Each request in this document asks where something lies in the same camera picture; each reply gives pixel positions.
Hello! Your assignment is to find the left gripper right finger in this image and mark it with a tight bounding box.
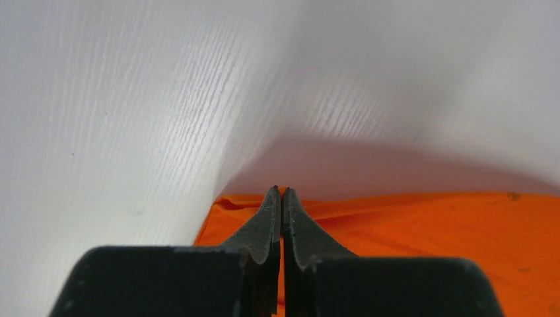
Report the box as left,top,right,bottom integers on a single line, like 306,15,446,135
283,188,503,316

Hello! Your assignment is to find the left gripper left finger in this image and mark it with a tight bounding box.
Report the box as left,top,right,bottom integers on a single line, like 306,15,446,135
51,187,281,316

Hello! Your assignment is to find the orange t-shirt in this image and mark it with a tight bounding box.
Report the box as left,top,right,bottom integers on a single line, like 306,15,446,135
193,186,560,317

